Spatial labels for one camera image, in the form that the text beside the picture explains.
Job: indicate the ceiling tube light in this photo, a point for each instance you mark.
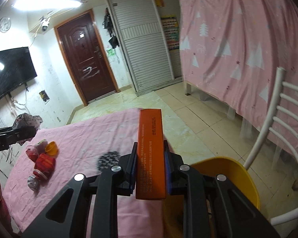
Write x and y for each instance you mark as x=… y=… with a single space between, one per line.
x=44 y=1

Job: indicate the black wall television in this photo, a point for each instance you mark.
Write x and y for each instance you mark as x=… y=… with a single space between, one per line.
x=10 y=72

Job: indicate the white metal chair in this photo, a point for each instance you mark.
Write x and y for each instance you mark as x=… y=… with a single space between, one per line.
x=269 y=104

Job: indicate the white security camera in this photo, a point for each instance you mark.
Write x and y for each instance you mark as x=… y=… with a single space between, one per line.
x=45 y=25

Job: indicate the dark brown door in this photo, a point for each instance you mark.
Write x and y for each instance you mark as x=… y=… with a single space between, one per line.
x=87 y=54

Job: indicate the black hanging backpack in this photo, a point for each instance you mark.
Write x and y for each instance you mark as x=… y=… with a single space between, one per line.
x=107 y=21

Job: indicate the small black hanging bag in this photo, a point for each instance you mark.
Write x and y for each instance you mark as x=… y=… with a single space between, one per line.
x=113 y=42

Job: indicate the pink bedsheet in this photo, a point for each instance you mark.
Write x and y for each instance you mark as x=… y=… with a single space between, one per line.
x=77 y=133

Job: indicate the yellow square sticker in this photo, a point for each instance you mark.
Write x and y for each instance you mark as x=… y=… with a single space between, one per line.
x=160 y=2

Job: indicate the yellow plastic bin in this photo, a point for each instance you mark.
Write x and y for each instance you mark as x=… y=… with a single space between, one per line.
x=238 y=176

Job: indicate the white shutter wardrobe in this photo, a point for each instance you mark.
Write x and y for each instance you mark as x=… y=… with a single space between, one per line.
x=144 y=42

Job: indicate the crumpled white paper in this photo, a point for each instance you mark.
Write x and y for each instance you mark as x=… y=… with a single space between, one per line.
x=33 y=182

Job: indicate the red knitted hat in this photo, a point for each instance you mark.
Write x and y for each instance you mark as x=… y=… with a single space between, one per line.
x=44 y=164

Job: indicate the orange plastic bowl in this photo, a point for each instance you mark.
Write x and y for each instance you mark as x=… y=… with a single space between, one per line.
x=51 y=148

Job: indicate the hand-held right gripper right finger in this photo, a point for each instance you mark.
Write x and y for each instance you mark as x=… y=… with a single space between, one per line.
x=167 y=176

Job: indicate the small brown floor object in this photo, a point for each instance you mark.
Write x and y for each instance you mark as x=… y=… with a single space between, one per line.
x=296 y=184

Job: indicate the round wall clock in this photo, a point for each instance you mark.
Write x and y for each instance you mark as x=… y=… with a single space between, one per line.
x=4 y=24

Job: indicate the orange cardboard box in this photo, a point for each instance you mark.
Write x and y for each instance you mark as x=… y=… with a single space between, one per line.
x=150 y=153

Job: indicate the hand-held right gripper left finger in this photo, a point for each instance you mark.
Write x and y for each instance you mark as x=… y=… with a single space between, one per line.
x=132 y=178

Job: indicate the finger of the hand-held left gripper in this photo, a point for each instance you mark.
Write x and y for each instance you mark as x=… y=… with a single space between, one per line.
x=24 y=132

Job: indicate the small pale cloth bundle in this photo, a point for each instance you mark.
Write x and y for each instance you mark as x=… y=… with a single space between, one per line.
x=41 y=145

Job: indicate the colourful grid poster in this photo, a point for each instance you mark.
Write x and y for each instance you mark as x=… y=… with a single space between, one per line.
x=170 y=32

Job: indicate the pink tree print curtain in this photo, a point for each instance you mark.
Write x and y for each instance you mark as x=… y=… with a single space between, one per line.
x=238 y=42

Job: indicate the open wall junction box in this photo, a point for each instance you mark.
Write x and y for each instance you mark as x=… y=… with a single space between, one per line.
x=44 y=96

